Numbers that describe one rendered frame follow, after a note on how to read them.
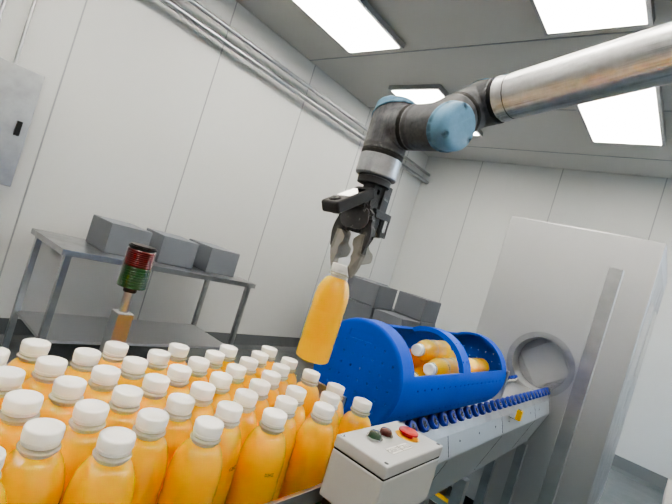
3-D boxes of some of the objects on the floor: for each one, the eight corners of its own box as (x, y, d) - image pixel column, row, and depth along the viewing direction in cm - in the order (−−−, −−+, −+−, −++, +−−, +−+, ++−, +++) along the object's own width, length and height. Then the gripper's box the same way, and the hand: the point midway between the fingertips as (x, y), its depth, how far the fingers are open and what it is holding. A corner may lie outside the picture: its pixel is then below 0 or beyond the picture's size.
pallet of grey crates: (413, 398, 524) (442, 303, 525) (377, 402, 463) (410, 295, 464) (340, 360, 602) (365, 277, 603) (301, 359, 541) (329, 268, 542)
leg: (476, 529, 271) (506, 432, 271) (473, 532, 266) (503, 434, 267) (468, 523, 274) (497, 428, 275) (464, 526, 270) (494, 429, 270)
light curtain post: (518, 618, 204) (624, 271, 205) (514, 624, 199) (623, 269, 200) (505, 608, 207) (610, 268, 209) (501, 614, 203) (608, 266, 204)
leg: (498, 544, 262) (529, 444, 262) (495, 547, 257) (527, 445, 258) (489, 537, 266) (519, 439, 266) (486, 541, 261) (517, 440, 262)
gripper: (408, 190, 93) (379, 286, 92) (366, 183, 100) (338, 272, 100) (388, 177, 86) (356, 280, 86) (344, 170, 93) (314, 266, 93)
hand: (341, 268), depth 90 cm, fingers closed on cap, 4 cm apart
